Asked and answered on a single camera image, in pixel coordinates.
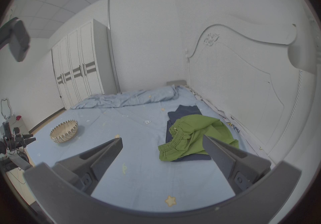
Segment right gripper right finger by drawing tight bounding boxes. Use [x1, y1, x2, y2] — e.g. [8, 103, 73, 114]
[203, 134, 272, 196]

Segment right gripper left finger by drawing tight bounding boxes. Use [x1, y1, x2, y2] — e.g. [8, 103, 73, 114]
[51, 138, 123, 196]

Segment green shorts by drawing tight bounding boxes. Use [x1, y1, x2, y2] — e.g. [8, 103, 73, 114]
[158, 114, 239, 163]

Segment round woven basket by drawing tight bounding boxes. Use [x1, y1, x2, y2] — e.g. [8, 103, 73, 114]
[49, 120, 79, 144]

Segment dark blue T-shirt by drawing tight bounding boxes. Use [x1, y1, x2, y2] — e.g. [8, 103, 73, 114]
[166, 104, 212, 162]

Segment pale blue quilt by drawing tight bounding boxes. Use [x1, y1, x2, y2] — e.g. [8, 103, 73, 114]
[71, 86, 179, 110]

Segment white wardrobe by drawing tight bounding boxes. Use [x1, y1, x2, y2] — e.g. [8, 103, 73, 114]
[51, 19, 119, 110]

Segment grey bedside table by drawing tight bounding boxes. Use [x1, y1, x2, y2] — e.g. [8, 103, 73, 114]
[167, 80, 188, 87]

